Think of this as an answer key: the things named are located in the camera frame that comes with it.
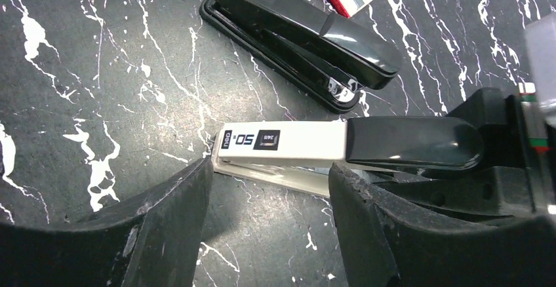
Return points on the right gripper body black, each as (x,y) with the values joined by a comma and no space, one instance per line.
(507,183)

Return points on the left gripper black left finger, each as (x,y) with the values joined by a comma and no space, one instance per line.
(150,239)

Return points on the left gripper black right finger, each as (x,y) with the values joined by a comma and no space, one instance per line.
(386,240)

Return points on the white stapler black handle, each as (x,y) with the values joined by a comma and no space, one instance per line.
(293,154)

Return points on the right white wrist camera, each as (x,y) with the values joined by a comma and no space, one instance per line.
(540,46)

